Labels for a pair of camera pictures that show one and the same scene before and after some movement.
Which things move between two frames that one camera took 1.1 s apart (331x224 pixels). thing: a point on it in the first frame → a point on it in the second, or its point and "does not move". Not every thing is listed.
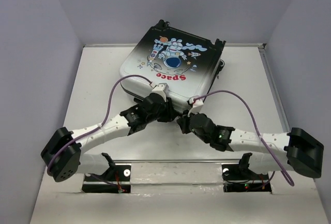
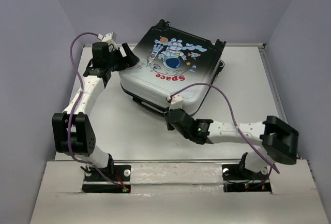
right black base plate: x=236 y=178 does not move
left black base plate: x=116 y=180 does not move
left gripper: x=169 y=110 → x=131 y=61
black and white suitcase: x=185 y=63 does not move
